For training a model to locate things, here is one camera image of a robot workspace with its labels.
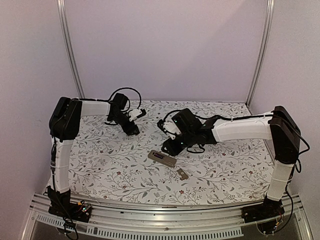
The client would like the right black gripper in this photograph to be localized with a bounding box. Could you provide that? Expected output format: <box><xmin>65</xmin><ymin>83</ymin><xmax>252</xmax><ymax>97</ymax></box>
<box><xmin>161</xmin><ymin>129</ymin><xmax>196</xmax><ymax>156</ymax></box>

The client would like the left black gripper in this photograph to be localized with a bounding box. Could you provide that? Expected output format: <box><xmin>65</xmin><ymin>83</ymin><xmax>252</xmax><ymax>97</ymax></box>
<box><xmin>110</xmin><ymin>112</ymin><xmax>139</xmax><ymax>136</ymax></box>

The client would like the black battery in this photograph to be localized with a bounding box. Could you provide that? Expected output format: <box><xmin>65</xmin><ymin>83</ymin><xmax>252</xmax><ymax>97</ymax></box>
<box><xmin>153</xmin><ymin>153</ymin><xmax>165</xmax><ymax>160</ymax></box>

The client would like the beige remote control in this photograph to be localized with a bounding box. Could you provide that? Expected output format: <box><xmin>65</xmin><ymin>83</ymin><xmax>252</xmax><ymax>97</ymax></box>
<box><xmin>147</xmin><ymin>150</ymin><xmax>177</xmax><ymax>168</ymax></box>

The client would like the beige battery cover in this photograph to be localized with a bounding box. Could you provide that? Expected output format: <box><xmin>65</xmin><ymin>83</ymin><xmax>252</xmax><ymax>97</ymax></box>
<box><xmin>176</xmin><ymin>168</ymin><xmax>189</xmax><ymax>180</ymax></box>

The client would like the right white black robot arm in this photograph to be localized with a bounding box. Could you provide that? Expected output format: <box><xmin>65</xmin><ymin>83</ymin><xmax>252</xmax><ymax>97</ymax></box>
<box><xmin>157</xmin><ymin>106</ymin><xmax>304</xmax><ymax>219</ymax></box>

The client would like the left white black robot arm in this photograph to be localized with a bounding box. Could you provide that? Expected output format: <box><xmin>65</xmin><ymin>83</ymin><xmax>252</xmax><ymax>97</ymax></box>
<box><xmin>48</xmin><ymin>93</ymin><xmax>146</xmax><ymax>217</ymax></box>

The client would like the floral patterned table mat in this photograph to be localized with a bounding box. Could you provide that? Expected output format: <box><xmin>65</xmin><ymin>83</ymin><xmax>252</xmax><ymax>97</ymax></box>
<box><xmin>68</xmin><ymin>100</ymin><xmax>274</xmax><ymax>205</ymax></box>

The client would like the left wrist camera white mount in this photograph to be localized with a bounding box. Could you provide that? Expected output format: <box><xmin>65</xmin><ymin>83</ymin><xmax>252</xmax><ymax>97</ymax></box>
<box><xmin>128</xmin><ymin>108</ymin><xmax>147</xmax><ymax>122</ymax></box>

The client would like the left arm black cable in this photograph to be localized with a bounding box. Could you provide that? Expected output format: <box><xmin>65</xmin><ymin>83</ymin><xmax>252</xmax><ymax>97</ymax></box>
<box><xmin>108</xmin><ymin>87</ymin><xmax>142</xmax><ymax>113</ymax></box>

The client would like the front aluminium rail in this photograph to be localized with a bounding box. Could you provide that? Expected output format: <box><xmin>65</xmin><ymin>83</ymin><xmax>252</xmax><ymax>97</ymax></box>
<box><xmin>21</xmin><ymin>193</ymin><xmax>313</xmax><ymax>240</ymax></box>

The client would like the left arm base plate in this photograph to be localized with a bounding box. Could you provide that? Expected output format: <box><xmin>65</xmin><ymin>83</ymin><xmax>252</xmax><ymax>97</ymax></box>
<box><xmin>48</xmin><ymin>200</ymin><xmax>92</xmax><ymax>223</ymax></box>

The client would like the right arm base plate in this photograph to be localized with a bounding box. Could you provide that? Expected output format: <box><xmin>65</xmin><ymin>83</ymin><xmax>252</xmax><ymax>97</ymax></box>
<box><xmin>241</xmin><ymin>202</ymin><xmax>285</xmax><ymax>223</ymax></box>

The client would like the left aluminium frame post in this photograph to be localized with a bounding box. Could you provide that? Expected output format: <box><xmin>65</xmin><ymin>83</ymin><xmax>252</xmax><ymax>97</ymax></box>
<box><xmin>56</xmin><ymin>0</ymin><xmax>85</xmax><ymax>98</ymax></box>

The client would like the aluminium frame post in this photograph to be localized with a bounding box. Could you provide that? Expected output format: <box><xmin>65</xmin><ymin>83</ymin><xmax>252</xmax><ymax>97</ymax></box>
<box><xmin>56</xmin><ymin>0</ymin><xmax>85</xmax><ymax>98</ymax></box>
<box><xmin>245</xmin><ymin>0</ymin><xmax>275</xmax><ymax>109</ymax></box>

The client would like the right aluminium frame post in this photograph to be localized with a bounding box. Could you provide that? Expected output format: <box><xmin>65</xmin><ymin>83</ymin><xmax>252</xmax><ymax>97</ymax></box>
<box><xmin>245</xmin><ymin>0</ymin><xmax>275</xmax><ymax>109</ymax></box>

